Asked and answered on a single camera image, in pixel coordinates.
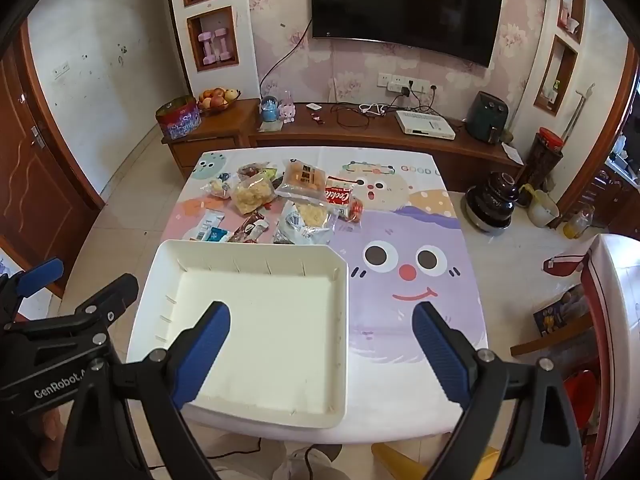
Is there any yellow oil bottle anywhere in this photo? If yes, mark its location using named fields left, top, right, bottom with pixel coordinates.
left=562, top=205, right=596, bottom=240

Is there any round printed tin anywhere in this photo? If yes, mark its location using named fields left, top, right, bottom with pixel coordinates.
left=155, top=96, right=202, bottom=141

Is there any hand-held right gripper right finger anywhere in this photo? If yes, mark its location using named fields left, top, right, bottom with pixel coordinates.
left=411, top=301, right=586, bottom=480

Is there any cream plastic jug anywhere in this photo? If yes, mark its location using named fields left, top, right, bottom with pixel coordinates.
left=520, top=183, right=560, bottom=228

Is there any white red-trimmed cloth cover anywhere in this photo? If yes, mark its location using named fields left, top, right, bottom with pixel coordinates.
left=580, top=234, right=640, bottom=480

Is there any white plastic tray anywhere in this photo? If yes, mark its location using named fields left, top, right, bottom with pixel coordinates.
left=126, top=239, right=349, bottom=429

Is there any cartoon printed tablecloth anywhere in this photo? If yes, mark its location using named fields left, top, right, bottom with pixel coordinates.
left=126, top=146, right=490, bottom=446

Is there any brown wooden door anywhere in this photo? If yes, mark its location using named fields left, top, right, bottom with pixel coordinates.
left=0, top=17, right=106, bottom=301

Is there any dark jar with red lid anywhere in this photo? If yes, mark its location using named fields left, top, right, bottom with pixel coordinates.
left=520, top=127, right=566, bottom=193

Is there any clear packet of orange cakes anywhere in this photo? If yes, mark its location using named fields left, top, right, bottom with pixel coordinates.
left=276, top=158, right=333, bottom=206

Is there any dark green air fryer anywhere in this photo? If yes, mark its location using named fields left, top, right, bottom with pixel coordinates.
left=465, top=91, right=510, bottom=145

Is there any yellow plastic stool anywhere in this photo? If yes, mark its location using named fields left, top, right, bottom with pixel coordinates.
left=372, top=442, right=501, bottom=480

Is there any small white barcode packet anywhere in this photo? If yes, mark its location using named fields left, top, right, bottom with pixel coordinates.
left=191, top=210, right=224, bottom=241

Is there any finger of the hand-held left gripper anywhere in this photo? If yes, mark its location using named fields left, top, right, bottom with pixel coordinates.
left=0, top=258, right=66, bottom=333
left=74, top=273, right=140, bottom=333

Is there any clear bag of pale crisps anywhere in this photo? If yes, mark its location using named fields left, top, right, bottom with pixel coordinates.
left=231, top=172, right=277, bottom=216

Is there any brown chocolate snack packet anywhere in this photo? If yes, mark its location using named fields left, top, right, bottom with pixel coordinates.
left=234, top=211, right=272, bottom=244

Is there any long wooden television cabinet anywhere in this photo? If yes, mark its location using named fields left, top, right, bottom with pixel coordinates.
left=248, top=101, right=526, bottom=193

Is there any white set-top box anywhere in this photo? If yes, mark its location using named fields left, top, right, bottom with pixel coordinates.
left=395, top=110, right=457, bottom=139

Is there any red plastic stool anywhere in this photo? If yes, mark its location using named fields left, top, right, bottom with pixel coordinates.
left=562, top=370, right=601, bottom=431

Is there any dark purple electric pot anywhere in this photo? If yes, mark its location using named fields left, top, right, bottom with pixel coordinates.
left=464, top=171, right=520, bottom=233

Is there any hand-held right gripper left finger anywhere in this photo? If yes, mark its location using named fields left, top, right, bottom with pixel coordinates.
left=59, top=301, right=232, bottom=480

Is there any bowl of fruit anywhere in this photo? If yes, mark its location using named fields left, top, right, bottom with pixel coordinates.
left=197, top=87, right=242, bottom=115

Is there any white label snack packet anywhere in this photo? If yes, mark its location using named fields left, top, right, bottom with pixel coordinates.
left=274, top=200, right=321, bottom=247

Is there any yellow crispy noodle packet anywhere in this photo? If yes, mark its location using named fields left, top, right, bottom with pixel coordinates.
left=295, top=201, right=337, bottom=235

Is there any black wall television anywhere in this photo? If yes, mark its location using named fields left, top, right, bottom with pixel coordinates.
left=311, top=0, right=504, bottom=68

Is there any clear bag of yellow candies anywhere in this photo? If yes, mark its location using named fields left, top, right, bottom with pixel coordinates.
left=201, top=172, right=237, bottom=200

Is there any white wall socket strip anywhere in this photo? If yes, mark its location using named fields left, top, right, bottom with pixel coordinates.
left=377, top=72, right=442, bottom=96

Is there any low wooden side cabinet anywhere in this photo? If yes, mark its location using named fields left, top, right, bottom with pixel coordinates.
left=161, top=99, right=261, bottom=179

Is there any blue printed box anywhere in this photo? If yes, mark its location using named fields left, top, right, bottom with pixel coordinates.
left=532, top=285, right=591, bottom=338

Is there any dark red snack packet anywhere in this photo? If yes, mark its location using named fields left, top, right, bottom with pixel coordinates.
left=237, top=161, right=271, bottom=181

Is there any red bag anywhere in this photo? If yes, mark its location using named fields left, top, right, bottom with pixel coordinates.
left=544, top=254, right=591, bottom=277

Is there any red white snack packet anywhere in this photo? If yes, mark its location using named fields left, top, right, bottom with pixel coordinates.
left=325, top=176, right=362, bottom=213

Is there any black looped cable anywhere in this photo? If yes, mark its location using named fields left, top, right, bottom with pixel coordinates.
left=331, top=102, right=387, bottom=129

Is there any black television power cable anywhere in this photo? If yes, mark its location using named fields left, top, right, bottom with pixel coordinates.
left=259, top=19, right=314, bottom=100

